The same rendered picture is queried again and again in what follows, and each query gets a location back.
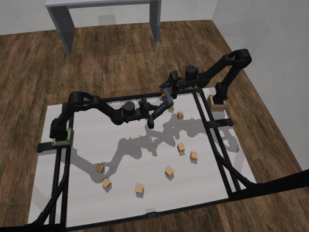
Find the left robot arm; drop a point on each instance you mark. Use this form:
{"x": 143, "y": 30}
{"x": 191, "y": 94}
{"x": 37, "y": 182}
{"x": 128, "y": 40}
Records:
{"x": 75, "y": 104}

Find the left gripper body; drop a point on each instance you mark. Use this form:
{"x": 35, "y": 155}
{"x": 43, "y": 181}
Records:
{"x": 149, "y": 118}

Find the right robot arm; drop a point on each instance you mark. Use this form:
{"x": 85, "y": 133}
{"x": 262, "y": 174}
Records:
{"x": 242, "y": 60}

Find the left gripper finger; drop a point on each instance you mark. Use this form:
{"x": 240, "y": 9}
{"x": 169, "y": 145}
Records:
{"x": 156, "y": 115}
{"x": 152, "y": 107}

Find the black hose nozzle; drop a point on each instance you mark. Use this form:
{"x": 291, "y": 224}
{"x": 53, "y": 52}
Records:
{"x": 167, "y": 100}

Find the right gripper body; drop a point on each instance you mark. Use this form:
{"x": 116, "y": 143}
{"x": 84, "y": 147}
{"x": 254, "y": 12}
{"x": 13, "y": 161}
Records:
{"x": 177, "y": 84}

